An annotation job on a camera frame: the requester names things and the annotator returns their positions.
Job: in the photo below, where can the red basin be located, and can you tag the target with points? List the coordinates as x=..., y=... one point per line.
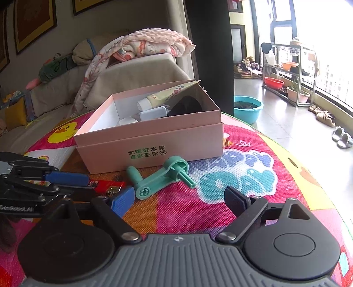
x=274, y=82

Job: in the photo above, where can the metal shelf rack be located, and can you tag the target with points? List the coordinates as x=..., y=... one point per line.
x=286, y=45

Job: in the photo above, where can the red small circuit board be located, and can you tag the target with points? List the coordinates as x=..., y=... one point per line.
x=106, y=184

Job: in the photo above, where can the black wedge stand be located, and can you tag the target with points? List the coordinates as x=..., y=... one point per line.
x=187, y=106

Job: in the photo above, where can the beige sofa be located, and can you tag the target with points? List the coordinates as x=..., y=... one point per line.
x=132, y=74

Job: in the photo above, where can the pink cardboard box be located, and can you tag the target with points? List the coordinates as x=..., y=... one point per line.
x=151, y=143

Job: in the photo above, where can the colourful cartoon play mat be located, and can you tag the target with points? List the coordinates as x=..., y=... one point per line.
x=248, y=179

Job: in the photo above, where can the person's left hand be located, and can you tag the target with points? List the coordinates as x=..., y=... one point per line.
x=8, y=233

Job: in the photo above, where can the orange basin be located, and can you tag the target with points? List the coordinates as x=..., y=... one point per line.
x=289, y=66

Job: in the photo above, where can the pile of shoes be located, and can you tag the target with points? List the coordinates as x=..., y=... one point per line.
x=249, y=67

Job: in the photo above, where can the yellow cushion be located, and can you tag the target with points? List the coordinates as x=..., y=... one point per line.
x=16, y=113

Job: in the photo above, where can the cream tube with dotted print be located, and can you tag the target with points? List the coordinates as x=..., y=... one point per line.
x=165, y=95

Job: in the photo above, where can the large framed picture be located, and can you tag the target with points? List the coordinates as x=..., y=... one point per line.
x=35, y=24

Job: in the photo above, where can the tan sandal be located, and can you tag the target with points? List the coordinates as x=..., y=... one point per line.
x=325, y=118
x=314, y=108

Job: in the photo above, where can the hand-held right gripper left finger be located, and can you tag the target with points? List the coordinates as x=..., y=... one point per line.
x=122, y=202

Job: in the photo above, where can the small grey box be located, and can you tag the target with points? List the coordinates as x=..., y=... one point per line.
x=153, y=113

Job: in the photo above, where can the grey slipper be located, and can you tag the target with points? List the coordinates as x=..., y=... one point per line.
x=337, y=133
x=346, y=141

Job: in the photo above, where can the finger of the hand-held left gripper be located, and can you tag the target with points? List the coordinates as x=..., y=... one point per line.
x=80, y=194
x=70, y=178

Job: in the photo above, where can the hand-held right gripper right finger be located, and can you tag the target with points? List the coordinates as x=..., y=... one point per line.
x=235, y=200

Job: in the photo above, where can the tan hat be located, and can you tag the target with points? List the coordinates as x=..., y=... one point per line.
x=296, y=41

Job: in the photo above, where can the black cloth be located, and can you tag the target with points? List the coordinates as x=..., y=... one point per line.
x=267, y=48

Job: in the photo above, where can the teal basin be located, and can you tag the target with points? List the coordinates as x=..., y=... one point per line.
x=248, y=109

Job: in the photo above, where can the pink flower pot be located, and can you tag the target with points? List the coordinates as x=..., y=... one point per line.
x=299, y=96

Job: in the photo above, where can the pink patterned blanket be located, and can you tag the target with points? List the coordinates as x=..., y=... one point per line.
x=154, y=38

